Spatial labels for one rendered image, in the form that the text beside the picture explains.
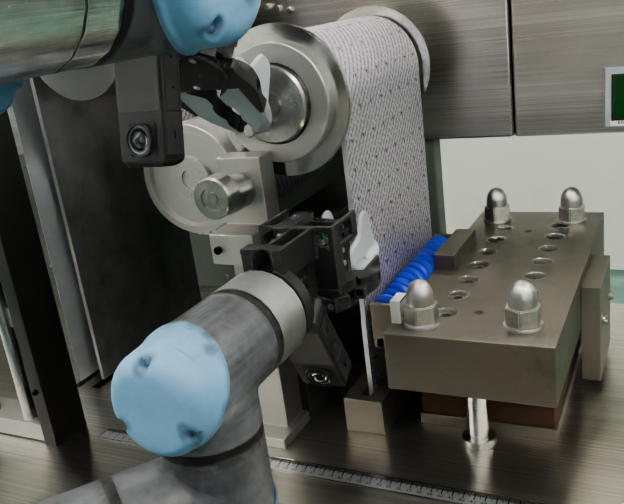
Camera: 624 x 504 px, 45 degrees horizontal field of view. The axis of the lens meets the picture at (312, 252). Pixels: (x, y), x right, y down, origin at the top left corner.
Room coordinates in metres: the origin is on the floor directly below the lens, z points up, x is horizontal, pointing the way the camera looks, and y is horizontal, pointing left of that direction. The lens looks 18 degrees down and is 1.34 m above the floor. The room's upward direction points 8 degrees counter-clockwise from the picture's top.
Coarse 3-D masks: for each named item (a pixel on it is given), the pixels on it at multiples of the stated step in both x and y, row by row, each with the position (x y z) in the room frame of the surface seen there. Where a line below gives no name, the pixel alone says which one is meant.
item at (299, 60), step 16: (256, 48) 0.74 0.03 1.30; (272, 48) 0.73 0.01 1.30; (288, 48) 0.72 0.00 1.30; (288, 64) 0.72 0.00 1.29; (304, 64) 0.71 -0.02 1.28; (304, 80) 0.71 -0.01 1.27; (320, 80) 0.71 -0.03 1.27; (320, 96) 0.71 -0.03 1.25; (320, 112) 0.71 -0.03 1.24; (320, 128) 0.71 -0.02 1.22; (256, 144) 0.74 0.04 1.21; (272, 144) 0.74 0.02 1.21; (288, 144) 0.73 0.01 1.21; (304, 144) 0.72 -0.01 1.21; (272, 160) 0.74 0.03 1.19; (288, 160) 0.73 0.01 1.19
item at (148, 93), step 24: (120, 72) 0.59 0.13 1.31; (144, 72) 0.58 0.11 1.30; (168, 72) 0.58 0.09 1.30; (120, 96) 0.59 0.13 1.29; (144, 96) 0.58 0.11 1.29; (168, 96) 0.58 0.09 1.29; (120, 120) 0.59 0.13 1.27; (144, 120) 0.57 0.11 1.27; (168, 120) 0.57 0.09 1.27; (120, 144) 0.59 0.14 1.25; (144, 144) 0.57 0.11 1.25; (168, 144) 0.57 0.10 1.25
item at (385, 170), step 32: (384, 128) 0.81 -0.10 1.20; (416, 128) 0.90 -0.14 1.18; (352, 160) 0.73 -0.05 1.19; (384, 160) 0.80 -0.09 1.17; (416, 160) 0.89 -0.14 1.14; (352, 192) 0.72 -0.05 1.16; (384, 192) 0.79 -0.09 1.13; (416, 192) 0.88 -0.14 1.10; (384, 224) 0.78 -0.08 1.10; (416, 224) 0.87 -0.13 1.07; (384, 256) 0.78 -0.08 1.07; (384, 288) 0.77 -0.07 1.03
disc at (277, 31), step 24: (264, 24) 0.75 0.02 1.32; (288, 24) 0.73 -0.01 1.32; (240, 48) 0.76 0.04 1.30; (312, 48) 0.72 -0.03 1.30; (336, 72) 0.71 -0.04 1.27; (336, 96) 0.71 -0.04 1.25; (336, 120) 0.71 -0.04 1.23; (240, 144) 0.77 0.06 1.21; (336, 144) 0.72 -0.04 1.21; (288, 168) 0.74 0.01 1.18; (312, 168) 0.73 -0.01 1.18
